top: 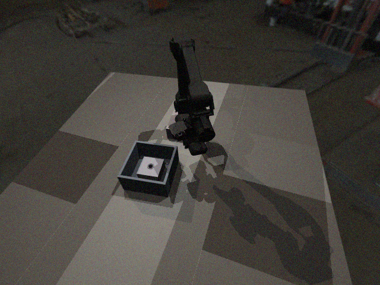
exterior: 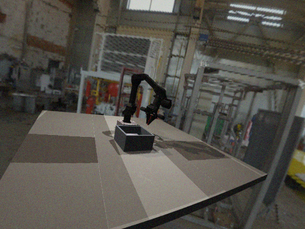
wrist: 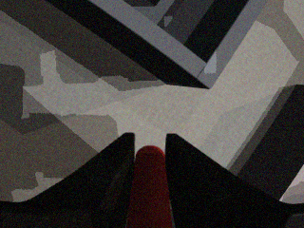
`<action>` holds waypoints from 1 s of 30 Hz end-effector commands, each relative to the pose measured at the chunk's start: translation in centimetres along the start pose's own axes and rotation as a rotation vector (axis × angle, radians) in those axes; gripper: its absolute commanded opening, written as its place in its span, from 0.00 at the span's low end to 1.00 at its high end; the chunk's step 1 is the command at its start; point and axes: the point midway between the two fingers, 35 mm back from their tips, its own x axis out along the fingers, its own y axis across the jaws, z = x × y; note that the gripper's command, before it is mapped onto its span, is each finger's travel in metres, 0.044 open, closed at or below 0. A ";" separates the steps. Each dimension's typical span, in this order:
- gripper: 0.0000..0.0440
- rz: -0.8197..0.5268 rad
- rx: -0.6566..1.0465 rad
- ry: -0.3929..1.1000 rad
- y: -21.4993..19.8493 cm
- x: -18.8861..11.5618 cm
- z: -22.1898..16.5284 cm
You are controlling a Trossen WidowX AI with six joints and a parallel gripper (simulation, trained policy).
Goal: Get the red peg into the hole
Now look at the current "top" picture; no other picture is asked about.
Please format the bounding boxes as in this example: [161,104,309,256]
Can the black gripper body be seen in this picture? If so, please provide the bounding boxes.
[175,113,208,156]

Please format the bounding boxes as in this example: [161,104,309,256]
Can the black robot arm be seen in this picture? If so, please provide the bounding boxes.
[169,35,216,143]

